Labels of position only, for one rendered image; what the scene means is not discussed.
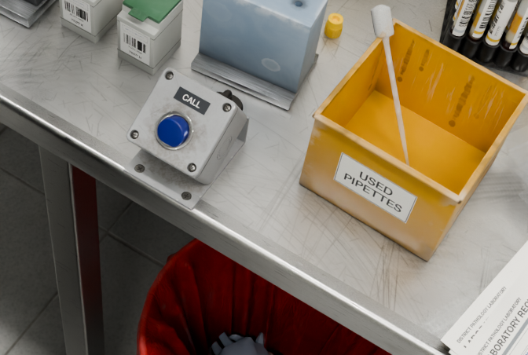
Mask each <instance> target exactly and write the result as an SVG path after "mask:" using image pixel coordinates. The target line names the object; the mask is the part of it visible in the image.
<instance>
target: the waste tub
mask: <svg viewBox="0 0 528 355"><path fill-rule="evenodd" d="M392 20H393V25H394V35H392V36H390V38H389V40H390V51H391V56H392V61H393V65H394V74H395V78H396V83H397V88H398V96H399V101H400V106H401V114H402V119H403V123H404V129H405V140H406V146H407V153H408V159H409V166H408V165H406V161H405V155H404V152H403V147H402V141H401V138H400V133H399V129H398V122H397V117H396V113H395V108H394V100H393V95H392V90H391V82H390V78H389V73H388V68H387V60H386V55H385V51H384V46H383V41H382V39H381V38H376V39H375V41H374V42H373V43H372V44H371V46H370V47H369V48H367V50H366V51H365V52H364V53H363V55H362V56H361V57H360V58H359V60H358V61H357V62H356V63H355V65H354V66H353V67H352V68H351V69H350V70H349V71H348V72H347V74H346V75H345V76H344V77H343V79H342V80H341V81H340V82H339V84H338V85H337V86H336V87H335V89H334V90H333V91H332V92H331V93H330V94H329V95H328V97H327V98H326V99H325V100H324V102H323V103H322V104H321V105H320V107H319V108H318V109H317V110H316V111H315V113H313V115H312V117H313V118H314V119H315V120H314V124H313V129H312V133H311V135H310V141H309V144H308V148H307V151H306V157H305V160H304V164H303V167H302V173H301V176H300V179H299V184H301V185H303V186H304V187H306V188H308V189H309V190H310V191H312V192H314V193H316V194H318V195H319V196H320V197H322V198H324V199H326V200H327V201H328V202H330V203H332V204H334V205H335V206H337V207H338V208H340V209H342V210H344V211H345V212H347V213H348V214H350V215H352V216H353V217H355V218H356V219H358V220H359V221H362V222H363V223H365V224H366V225H368V226H369V227H371V228H373V229H375V230H376V231H377V232H379V233H381V234H383V235H384V236H386V237H387V238H389V239H391V240H393V241H394V242H395V243H397V244H399V245H401V246H402V247H404V248H405V249H407V250H408V251H411V252H412V253H414V254H415V255H417V256H418V257H420V258H422V259H423V260H425V261H426V262H428V261H429V260H430V259H431V257H432V255H433V254H434V253H435V251H436V250H437V248H438V246H439V244H440V243H441V242H442V240H443V239H444V237H445V236H446V234H447V232H448V231H449V230H450V228H451V227H452V225H453V223H454V222H455V220H456V219H457V217H458V216H459V214H460V212H461V211H462V210H463V209H464V207H465V205H466V204H467V202H468V200H469V199H470V198H471V196H472V194H473V193H474V191H475V190H476V189H477V187H478V186H479V184H480V182H481V180H482V179H483V178H484V176H485V175H486V173H487V171H488V170H489V168H490V167H491V166H492V164H493V162H494V160H495V159H496V157H497V155H498V153H499V151H500V150H501V147H502V145H503V144H504V142H505V140H506V138H507V136H508V134H509V133H510V131H511V129H512V127H513V125H514V123H515V121H516V120H517V118H518V117H519V115H520V114H521V112H522V110H523V109H524V108H525V106H526V104H527V103H528V91H526V90H525V89H523V88H521V87H519V86H517V85H516V84H514V83H512V82H510V81H508V80H507V79H504V78H503V77H501V76H499V75H497V74H495V73H494V72H492V71H490V70H488V69H487V68H484V67H483V66H481V65H479V64H477V63H475V62H474V61H472V60H470V59H468V58H466V57H464V56H463V55H461V54H459V53H457V52H456V51H454V50H452V49H450V48H448V47H447V46H444V45H443V44H441V43H440V42H437V41H435V40H434V39H432V38H430V37H428V36H426V35H425V34H423V33H421V32H419V31H417V30H416V29H414V28H412V27H410V26H409V25H407V24H404V23H402V22H401V21H400V20H397V19H395V18H393V19H392Z"/></svg>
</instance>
